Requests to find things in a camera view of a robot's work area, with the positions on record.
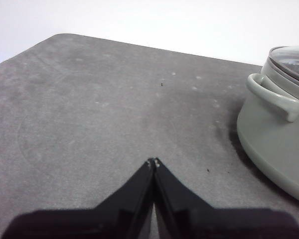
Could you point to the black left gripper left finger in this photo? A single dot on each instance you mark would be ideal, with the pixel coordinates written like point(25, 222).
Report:
point(102, 221)

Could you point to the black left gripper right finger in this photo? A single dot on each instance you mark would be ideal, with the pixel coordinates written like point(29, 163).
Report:
point(209, 224)

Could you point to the pale green electric steamer pot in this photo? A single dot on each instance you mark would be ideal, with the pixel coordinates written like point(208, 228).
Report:
point(269, 139)

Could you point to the glass lid with green knob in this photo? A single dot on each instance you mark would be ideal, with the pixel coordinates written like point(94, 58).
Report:
point(291, 59)

